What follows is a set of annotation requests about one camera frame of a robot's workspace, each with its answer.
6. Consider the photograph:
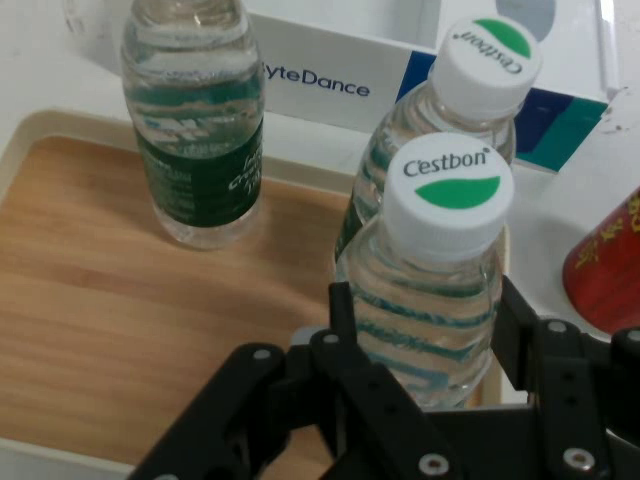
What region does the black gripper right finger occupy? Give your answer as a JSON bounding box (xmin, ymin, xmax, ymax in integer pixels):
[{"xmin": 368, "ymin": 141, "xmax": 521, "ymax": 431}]
[{"xmin": 491, "ymin": 274, "xmax": 640, "ymax": 480}]

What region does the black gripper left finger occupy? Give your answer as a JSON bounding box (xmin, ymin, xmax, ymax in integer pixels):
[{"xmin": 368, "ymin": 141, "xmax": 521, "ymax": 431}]
[{"xmin": 128, "ymin": 281, "xmax": 467, "ymax": 480}]

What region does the clear water bottle green label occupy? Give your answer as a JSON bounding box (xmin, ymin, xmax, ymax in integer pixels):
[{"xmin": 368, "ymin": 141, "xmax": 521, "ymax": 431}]
[
  {"xmin": 119, "ymin": 0, "xmax": 267, "ymax": 251},
  {"xmin": 333, "ymin": 132, "xmax": 517, "ymax": 412},
  {"xmin": 333, "ymin": 14, "xmax": 545, "ymax": 262}
]

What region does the red drink can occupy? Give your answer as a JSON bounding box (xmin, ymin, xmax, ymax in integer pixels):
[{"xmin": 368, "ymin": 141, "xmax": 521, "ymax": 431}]
[{"xmin": 561, "ymin": 185, "xmax": 640, "ymax": 338}]

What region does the wooden tray cream rim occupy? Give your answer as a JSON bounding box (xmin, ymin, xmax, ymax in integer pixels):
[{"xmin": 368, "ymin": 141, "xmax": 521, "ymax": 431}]
[{"xmin": 0, "ymin": 108, "xmax": 512, "ymax": 480}]

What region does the white blue cardboard box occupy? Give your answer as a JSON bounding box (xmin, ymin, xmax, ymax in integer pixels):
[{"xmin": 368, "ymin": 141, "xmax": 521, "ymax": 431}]
[{"xmin": 246, "ymin": 0, "xmax": 626, "ymax": 174}]

